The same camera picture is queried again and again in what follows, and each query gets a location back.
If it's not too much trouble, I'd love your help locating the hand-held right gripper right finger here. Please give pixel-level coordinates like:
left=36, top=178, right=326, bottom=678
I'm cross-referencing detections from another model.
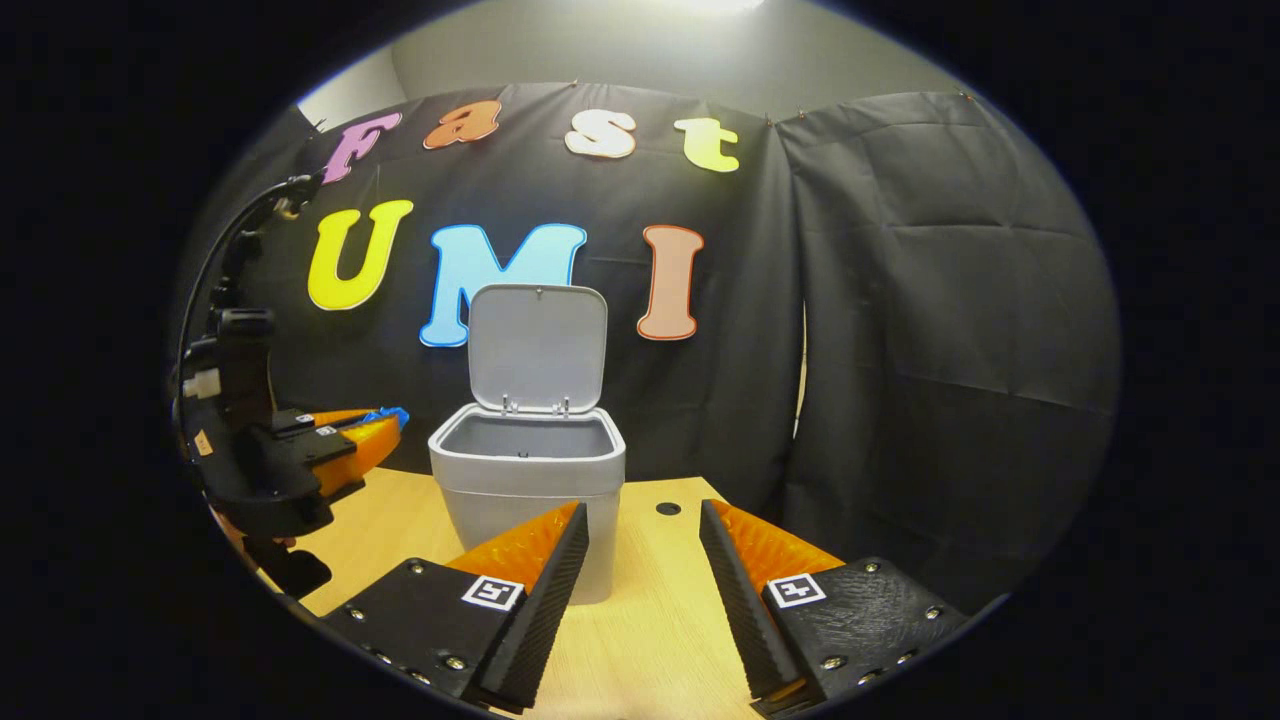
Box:
left=698, top=498, right=971, bottom=716

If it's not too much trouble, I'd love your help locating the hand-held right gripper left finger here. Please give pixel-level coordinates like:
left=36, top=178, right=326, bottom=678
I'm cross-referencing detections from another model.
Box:
left=320, top=500, right=591, bottom=716

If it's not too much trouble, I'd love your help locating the white desktop garbage bin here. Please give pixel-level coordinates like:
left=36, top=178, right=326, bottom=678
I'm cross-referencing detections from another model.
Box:
left=428, top=284, right=627, bottom=606

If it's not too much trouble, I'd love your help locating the wooden desktop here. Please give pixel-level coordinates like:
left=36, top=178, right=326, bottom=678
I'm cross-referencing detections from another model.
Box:
left=255, top=468, right=801, bottom=720

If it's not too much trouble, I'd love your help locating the black curved cable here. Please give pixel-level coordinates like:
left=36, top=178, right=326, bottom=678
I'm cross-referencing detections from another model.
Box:
left=175, top=172, right=326, bottom=401

